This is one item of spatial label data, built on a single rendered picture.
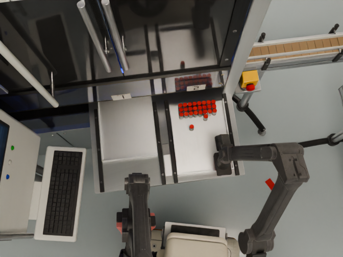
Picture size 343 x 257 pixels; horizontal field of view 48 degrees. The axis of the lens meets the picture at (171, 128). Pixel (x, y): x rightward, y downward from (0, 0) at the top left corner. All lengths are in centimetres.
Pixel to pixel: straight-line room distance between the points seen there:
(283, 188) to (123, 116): 95
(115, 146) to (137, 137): 11
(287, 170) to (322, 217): 169
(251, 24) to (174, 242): 76
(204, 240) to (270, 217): 23
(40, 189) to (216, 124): 91
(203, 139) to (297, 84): 132
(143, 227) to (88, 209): 160
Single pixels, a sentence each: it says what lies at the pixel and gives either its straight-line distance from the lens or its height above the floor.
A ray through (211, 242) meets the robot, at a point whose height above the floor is 132.
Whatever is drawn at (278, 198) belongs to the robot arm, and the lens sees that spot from 123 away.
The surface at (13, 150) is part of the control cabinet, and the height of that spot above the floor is 110.
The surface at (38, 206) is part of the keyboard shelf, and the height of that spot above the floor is 80.
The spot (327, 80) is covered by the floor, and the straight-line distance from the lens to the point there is 307.
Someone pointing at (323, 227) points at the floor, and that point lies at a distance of 283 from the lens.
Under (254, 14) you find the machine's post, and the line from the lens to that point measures 127.
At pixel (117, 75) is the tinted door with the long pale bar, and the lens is 155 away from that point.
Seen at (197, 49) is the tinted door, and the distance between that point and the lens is 142.
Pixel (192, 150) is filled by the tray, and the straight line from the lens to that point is 181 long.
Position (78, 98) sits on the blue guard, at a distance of 175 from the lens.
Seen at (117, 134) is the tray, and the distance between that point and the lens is 185.
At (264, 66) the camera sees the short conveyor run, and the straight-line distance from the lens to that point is 193.
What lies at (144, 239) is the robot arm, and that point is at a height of 153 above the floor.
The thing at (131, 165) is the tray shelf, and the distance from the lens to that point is 181.
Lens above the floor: 266
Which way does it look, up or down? 75 degrees down
